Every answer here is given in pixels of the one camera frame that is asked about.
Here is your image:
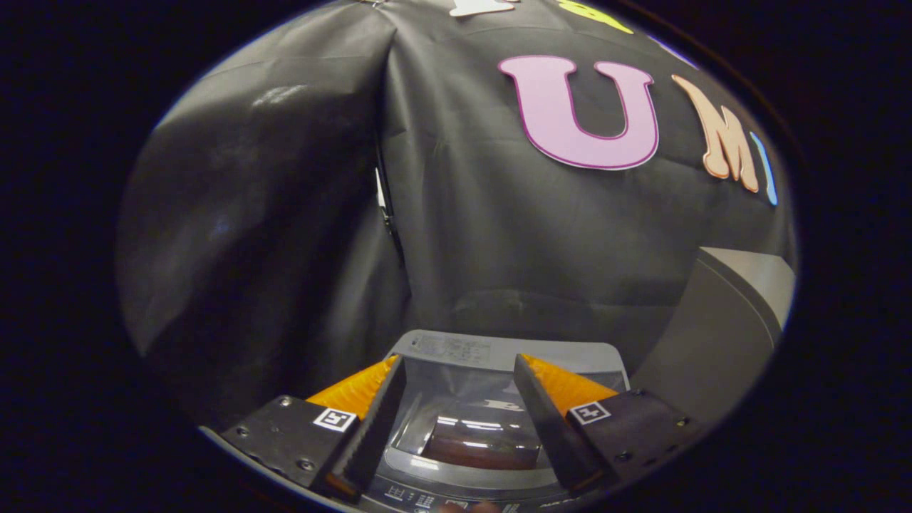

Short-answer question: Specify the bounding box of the cream cabinet with grey frame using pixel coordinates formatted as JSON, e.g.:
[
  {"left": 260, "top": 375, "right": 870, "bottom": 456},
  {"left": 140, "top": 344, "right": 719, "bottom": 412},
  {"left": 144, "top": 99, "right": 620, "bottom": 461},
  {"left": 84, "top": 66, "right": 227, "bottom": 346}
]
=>
[{"left": 630, "top": 246, "right": 797, "bottom": 430}]

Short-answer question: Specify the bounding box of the black backdrop cloth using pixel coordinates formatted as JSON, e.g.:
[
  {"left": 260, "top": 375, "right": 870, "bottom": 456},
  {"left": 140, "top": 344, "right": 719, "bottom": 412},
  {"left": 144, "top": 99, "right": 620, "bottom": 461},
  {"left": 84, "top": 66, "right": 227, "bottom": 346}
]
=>
[{"left": 115, "top": 0, "right": 797, "bottom": 428}]

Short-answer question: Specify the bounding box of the grey washing machine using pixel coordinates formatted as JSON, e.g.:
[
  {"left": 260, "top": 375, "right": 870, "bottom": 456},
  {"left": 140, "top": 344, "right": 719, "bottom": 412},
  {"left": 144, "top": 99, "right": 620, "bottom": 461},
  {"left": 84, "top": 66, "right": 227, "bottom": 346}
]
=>
[{"left": 355, "top": 328, "right": 633, "bottom": 513}]

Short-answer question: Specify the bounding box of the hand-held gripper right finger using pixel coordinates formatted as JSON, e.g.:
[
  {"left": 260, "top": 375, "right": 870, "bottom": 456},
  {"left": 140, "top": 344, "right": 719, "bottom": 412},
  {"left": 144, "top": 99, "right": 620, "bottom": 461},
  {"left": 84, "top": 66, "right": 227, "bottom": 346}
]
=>
[{"left": 514, "top": 353, "right": 696, "bottom": 493}]

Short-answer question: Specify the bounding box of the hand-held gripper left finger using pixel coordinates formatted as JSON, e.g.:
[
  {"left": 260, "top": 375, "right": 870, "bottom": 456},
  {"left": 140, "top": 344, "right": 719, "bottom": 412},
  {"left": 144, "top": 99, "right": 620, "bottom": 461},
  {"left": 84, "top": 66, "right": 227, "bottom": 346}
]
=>
[{"left": 221, "top": 354, "right": 407, "bottom": 504}]

